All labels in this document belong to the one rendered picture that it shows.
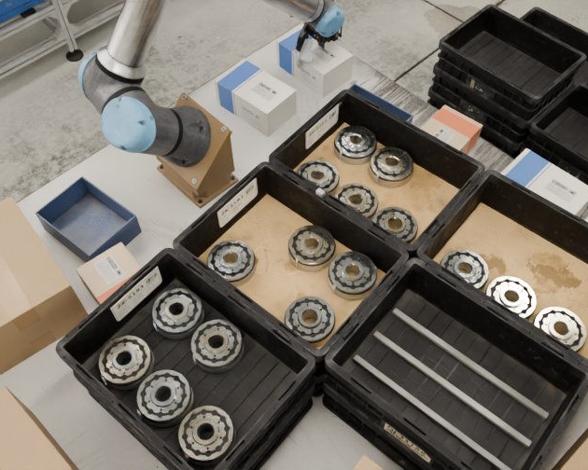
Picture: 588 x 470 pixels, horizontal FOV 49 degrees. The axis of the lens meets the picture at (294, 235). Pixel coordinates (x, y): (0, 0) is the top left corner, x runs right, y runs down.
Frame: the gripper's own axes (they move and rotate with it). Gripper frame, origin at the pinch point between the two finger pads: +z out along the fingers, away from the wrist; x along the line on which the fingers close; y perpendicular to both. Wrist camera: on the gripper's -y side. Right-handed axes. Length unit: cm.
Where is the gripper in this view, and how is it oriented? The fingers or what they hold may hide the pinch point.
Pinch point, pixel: (314, 55)
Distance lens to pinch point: 196.2
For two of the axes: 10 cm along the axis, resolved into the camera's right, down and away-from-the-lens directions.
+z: 0.1, 5.6, 8.3
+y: 6.8, 6.0, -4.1
